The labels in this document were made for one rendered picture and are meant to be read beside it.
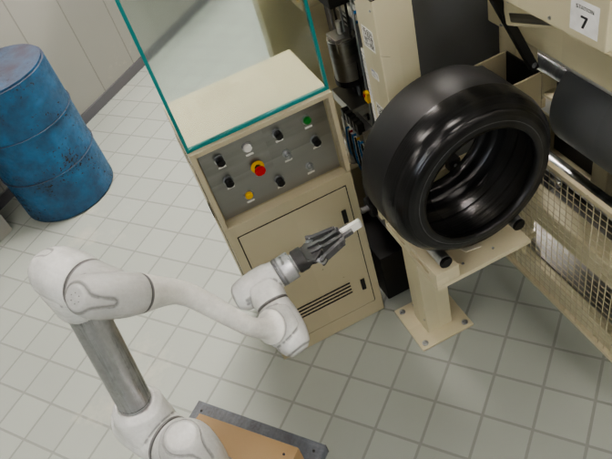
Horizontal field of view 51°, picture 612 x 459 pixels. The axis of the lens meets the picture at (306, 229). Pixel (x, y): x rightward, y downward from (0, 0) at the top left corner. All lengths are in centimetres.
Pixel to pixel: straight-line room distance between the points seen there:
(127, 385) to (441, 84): 121
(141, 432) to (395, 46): 135
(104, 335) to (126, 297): 25
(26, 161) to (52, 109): 36
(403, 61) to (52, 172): 275
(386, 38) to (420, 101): 25
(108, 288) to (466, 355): 188
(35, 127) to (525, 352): 298
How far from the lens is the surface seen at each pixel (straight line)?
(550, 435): 279
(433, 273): 213
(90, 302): 147
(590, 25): 161
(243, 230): 246
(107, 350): 175
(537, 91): 237
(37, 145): 419
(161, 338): 344
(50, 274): 159
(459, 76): 192
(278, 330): 180
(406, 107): 187
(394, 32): 200
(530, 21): 202
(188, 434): 184
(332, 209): 257
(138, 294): 152
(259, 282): 188
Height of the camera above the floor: 250
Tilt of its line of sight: 44 degrees down
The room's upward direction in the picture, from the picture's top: 19 degrees counter-clockwise
